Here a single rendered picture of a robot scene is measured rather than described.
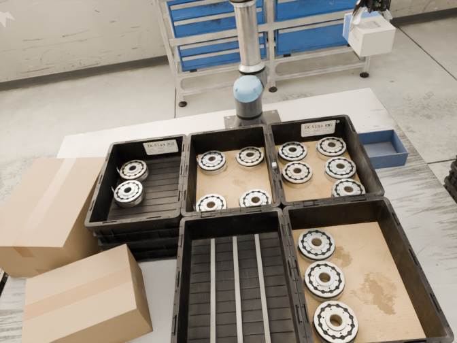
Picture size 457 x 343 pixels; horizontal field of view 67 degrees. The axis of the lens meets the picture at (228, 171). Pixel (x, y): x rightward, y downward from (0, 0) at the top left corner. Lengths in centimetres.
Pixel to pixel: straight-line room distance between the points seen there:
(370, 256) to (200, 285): 48
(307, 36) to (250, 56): 161
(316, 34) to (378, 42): 166
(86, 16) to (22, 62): 89
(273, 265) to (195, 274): 22
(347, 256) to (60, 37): 358
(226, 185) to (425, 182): 74
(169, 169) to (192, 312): 57
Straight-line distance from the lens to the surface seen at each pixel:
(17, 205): 140
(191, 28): 293
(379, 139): 159
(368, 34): 145
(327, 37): 315
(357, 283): 102
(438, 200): 144
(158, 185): 130
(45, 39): 415
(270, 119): 164
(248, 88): 144
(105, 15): 389
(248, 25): 148
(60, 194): 134
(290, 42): 308
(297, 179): 119
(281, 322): 96
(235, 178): 125
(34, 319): 114
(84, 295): 110
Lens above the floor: 172
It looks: 44 degrees down
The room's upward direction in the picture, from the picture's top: 10 degrees counter-clockwise
